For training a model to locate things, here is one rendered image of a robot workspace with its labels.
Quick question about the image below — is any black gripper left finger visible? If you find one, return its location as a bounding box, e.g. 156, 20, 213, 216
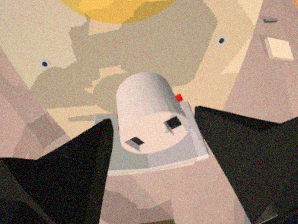
0, 119, 113, 224

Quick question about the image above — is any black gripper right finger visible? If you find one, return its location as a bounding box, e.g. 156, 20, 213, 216
194, 105, 298, 224

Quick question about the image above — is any white cylinder with two slots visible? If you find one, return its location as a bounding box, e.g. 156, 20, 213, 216
116, 72, 190, 153

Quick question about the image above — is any beige flat box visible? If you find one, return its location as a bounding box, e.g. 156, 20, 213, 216
263, 36, 294, 61

